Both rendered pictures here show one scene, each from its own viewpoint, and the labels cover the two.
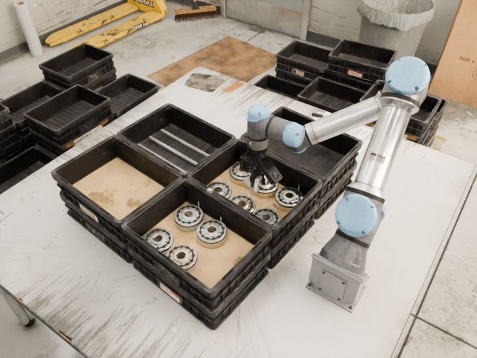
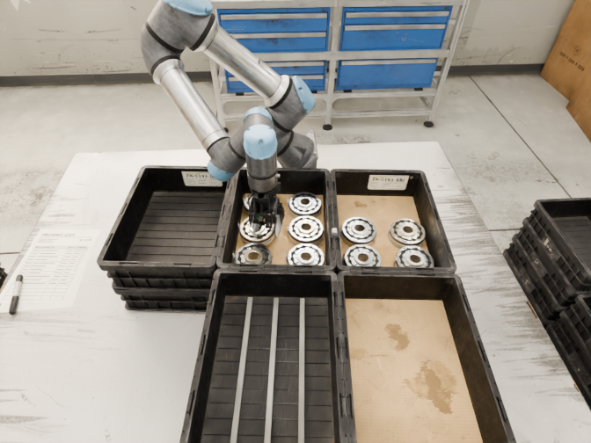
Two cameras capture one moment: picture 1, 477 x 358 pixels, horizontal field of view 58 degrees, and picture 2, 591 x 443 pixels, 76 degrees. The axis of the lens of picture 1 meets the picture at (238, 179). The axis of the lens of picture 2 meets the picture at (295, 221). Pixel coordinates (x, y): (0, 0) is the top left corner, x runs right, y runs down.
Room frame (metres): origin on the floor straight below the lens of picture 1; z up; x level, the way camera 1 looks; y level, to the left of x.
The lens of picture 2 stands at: (1.58, 0.56, 1.69)
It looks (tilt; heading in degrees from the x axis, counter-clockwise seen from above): 46 degrees down; 231
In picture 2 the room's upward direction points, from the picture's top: 1 degrees clockwise
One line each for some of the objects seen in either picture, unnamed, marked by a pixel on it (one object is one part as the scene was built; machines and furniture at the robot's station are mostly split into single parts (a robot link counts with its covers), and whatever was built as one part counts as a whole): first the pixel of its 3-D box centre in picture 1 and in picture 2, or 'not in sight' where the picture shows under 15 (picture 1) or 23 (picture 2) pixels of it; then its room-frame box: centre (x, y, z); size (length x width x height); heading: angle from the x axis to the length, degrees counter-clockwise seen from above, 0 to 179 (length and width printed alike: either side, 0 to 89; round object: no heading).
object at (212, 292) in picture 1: (196, 230); (385, 216); (0.91, 0.13, 0.92); 0.40 x 0.30 x 0.02; 50
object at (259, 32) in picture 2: not in sight; (275, 53); (0.05, -1.57, 0.60); 0.72 x 0.03 x 0.56; 145
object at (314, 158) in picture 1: (299, 151); (178, 224); (1.37, -0.25, 0.87); 0.40 x 0.30 x 0.11; 50
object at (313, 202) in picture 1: (253, 191); (280, 226); (1.14, -0.06, 0.87); 0.40 x 0.30 x 0.11; 50
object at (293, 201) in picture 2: (265, 218); (304, 203); (1.01, -0.10, 0.86); 0.10 x 0.10 x 0.01
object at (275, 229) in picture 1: (254, 181); (280, 214); (1.14, -0.06, 0.92); 0.40 x 0.30 x 0.02; 50
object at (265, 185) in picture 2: (257, 140); (264, 177); (1.18, -0.06, 1.07); 0.08 x 0.08 x 0.05
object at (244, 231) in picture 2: (265, 182); (257, 228); (1.19, -0.10, 0.86); 0.10 x 0.10 x 0.01
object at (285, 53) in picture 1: (306, 74); not in sight; (2.96, -0.52, 0.31); 0.40 x 0.30 x 0.34; 55
